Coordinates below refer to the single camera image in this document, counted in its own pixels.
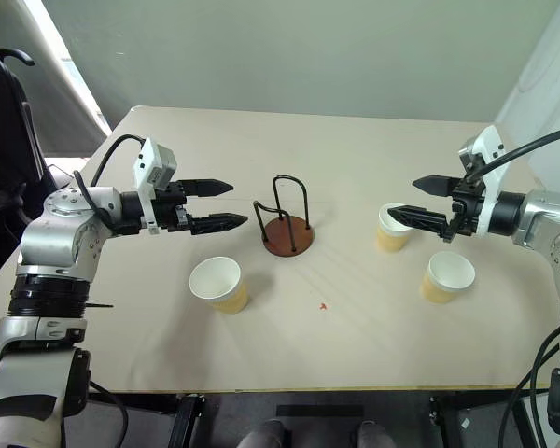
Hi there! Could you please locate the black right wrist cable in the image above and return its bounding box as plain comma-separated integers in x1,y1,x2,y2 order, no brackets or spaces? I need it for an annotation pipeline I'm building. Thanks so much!
464,123,560,184

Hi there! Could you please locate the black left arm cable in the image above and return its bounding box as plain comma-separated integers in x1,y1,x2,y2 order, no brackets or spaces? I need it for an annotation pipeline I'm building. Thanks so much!
88,381,130,448

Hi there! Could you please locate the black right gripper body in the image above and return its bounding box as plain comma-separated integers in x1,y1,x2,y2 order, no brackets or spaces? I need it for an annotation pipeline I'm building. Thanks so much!
441,178,489,245

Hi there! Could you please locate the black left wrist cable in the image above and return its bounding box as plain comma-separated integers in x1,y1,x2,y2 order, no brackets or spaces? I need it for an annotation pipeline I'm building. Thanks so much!
73,133,147,234

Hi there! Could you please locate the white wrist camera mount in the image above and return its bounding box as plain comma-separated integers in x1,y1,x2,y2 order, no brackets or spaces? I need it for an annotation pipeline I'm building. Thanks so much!
133,136,178,234
456,124,508,237

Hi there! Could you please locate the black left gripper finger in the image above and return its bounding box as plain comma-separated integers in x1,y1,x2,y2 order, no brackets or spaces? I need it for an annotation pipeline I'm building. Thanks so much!
182,177,235,198
189,212,250,236

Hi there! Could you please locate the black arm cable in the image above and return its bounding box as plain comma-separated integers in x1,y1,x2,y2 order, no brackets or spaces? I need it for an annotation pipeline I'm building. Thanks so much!
530,326,560,398
88,381,130,448
501,343,560,448

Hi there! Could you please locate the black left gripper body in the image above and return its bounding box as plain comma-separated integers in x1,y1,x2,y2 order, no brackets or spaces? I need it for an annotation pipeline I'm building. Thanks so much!
151,180,197,234

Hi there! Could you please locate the wooden cup holder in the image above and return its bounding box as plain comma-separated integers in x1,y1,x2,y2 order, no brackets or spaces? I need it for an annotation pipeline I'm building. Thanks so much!
253,175,316,259

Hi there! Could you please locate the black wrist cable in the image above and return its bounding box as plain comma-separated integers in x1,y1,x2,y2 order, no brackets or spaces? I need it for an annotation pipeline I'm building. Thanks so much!
464,123,560,184
73,133,147,234

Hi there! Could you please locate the black chair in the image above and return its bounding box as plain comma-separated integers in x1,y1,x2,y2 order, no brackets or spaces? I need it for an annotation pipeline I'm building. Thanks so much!
0,39,71,290

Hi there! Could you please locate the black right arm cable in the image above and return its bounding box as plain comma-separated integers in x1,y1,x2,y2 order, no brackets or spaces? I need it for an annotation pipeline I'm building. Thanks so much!
530,326,560,398
501,343,560,448

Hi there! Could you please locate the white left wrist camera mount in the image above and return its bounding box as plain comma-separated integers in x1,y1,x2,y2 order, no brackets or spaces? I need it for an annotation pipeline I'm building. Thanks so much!
133,136,178,234

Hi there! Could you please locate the black metal table leg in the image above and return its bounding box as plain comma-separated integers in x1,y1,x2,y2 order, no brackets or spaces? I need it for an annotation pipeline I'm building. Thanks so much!
167,394,207,448
428,396,464,448

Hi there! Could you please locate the dark grey rounded shape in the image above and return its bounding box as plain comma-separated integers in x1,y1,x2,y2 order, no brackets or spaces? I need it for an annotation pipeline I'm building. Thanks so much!
236,419,290,448
352,419,396,448

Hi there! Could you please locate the white leaning board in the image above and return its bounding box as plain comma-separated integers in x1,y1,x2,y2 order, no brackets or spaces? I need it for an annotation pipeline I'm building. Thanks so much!
0,0,112,158

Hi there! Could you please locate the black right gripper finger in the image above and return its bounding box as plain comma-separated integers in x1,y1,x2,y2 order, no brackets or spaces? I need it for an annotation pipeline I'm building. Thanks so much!
385,203,449,234
412,175,459,198

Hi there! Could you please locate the tan ribbed paper cup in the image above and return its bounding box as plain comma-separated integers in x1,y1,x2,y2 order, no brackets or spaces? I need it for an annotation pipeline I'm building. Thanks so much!
375,202,414,255
189,256,251,315
418,250,477,305

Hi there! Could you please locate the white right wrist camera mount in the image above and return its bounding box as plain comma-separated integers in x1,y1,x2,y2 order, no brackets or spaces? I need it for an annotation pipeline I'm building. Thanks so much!
456,124,508,237

